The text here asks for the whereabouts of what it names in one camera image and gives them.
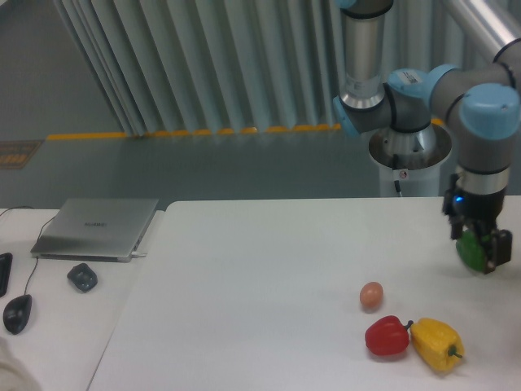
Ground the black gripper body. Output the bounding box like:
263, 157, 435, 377
442, 173, 506, 232

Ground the red bell pepper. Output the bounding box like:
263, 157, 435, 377
365, 315, 414, 357

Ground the beige striped sleeve forearm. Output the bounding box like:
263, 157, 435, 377
1, 338, 42, 391

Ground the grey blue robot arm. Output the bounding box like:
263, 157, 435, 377
334, 1, 520, 274

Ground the green bell pepper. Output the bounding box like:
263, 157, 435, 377
456, 230, 487, 273

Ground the brown egg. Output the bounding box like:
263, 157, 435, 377
359, 281, 383, 310

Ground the yellow bell pepper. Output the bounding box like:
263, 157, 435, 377
409, 318, 465, 373

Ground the white usb dongle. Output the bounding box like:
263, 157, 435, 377
130, 252, 147, 259

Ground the silver closed laptop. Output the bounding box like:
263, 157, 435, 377
31, 198, 159, 262

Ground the small dark grey tray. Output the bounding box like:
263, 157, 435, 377
67, 263, 98, 293

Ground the black computer mouse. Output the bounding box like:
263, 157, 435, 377
2, 294, 33, 335

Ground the black keyboard edge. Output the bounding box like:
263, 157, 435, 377
0, 253, 13, 297

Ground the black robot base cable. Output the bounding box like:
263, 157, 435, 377
392, 153, 405, 199

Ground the black mouse cable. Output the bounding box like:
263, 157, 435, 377
0, 205, 62, 297

